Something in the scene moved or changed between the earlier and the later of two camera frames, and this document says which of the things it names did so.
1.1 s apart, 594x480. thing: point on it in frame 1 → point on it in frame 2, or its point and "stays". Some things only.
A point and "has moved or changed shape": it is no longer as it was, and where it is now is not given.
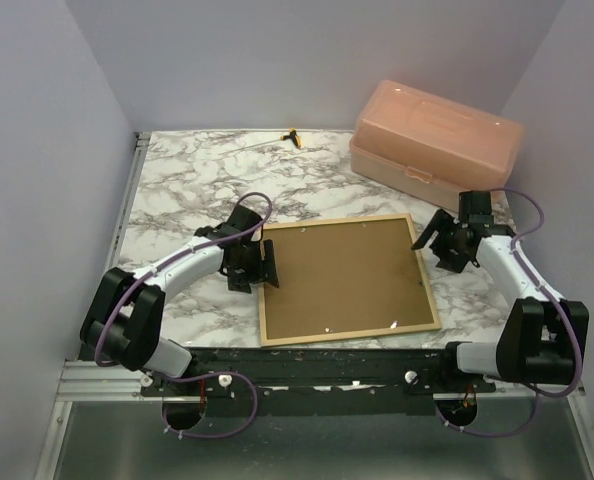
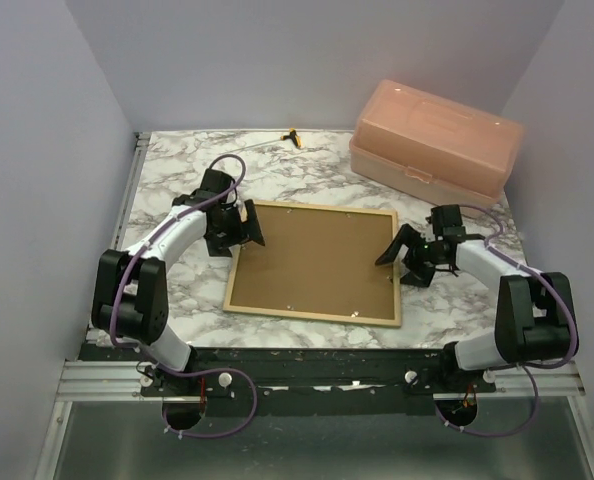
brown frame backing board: (342, 278) has moved or changed shape
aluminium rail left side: (128, 199) stays
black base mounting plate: (320, 381) stays
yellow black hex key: (292, 135) stays
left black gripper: (264, 270) → (222, 247)
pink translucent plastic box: (432, 146) stays
